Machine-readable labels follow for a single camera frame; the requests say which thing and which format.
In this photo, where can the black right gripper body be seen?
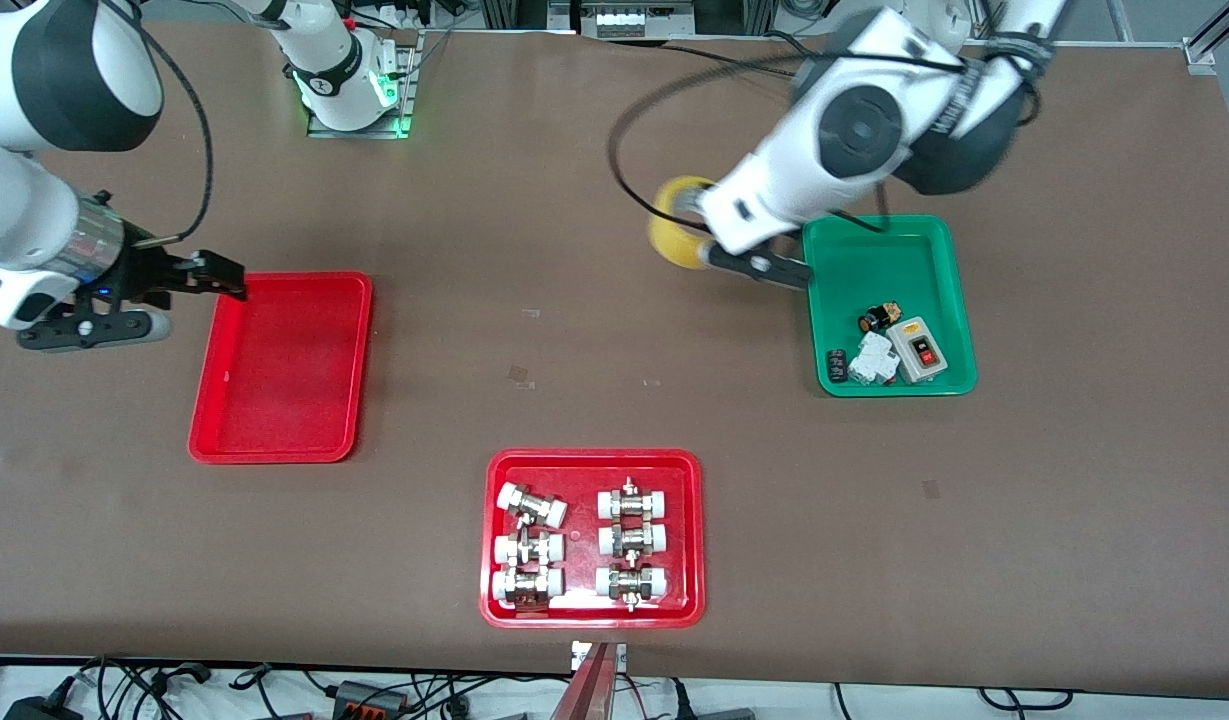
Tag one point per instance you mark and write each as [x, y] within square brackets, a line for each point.
[142, 274]

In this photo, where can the red clamp bar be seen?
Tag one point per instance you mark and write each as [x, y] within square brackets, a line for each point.
[589, 690]

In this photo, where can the metal fitting with white caps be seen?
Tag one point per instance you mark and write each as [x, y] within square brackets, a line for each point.
[632, 540]
[532, 505]
[632, 503]
[529, 549]
[631, 583]
[527, 585]

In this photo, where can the grey switch box red button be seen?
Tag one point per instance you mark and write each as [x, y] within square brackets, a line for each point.
[919, 350]

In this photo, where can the red tray with fittings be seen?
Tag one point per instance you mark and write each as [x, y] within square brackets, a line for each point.
[581, 545]

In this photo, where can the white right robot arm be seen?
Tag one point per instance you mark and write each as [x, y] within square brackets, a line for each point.
[54, 70]

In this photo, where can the clear tape patch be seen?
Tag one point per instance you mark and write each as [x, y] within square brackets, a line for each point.
[520, 376]

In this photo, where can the yellow tape roll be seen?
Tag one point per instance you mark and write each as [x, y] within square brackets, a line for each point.
[674, 245]

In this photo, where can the aluminium frame profile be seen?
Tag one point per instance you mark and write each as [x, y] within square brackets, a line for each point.
[1214, 40]

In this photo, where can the green plastic tray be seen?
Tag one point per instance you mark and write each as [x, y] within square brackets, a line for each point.
[924, 270]

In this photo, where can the black power adapter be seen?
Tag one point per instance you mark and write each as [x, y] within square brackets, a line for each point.
[39, 707]

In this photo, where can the white power strip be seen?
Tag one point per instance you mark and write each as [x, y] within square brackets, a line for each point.
[634, 18]

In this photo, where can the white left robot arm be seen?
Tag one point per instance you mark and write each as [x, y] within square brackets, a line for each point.
[854, 130]

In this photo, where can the empty red plastic tray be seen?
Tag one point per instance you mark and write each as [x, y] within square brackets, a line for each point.
[279, 370]

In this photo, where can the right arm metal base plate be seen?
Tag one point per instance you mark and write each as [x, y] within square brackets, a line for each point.
[410, 90]

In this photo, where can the black orange connector box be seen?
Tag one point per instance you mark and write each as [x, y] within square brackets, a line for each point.
[369, 697]

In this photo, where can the small black terminal block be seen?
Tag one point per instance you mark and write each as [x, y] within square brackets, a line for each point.
[836, 366]

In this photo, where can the black and yellow round component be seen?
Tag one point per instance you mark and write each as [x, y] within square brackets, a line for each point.
[879, 319]

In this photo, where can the white circuit breaker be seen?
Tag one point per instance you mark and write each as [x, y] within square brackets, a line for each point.
[872, 360]

